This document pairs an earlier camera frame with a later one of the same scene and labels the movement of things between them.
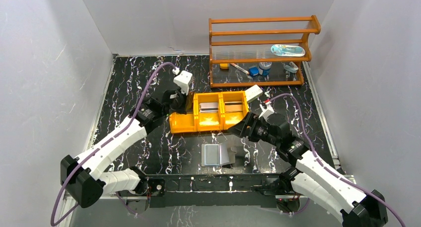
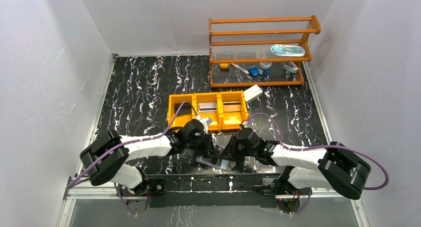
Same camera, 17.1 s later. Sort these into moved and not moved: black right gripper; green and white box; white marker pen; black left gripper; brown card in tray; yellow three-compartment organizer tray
Moved: black right gripper; black left gripper
Not moved: white marker pen; green and white box; brown card in tray; yellow three-compartment organizer tray
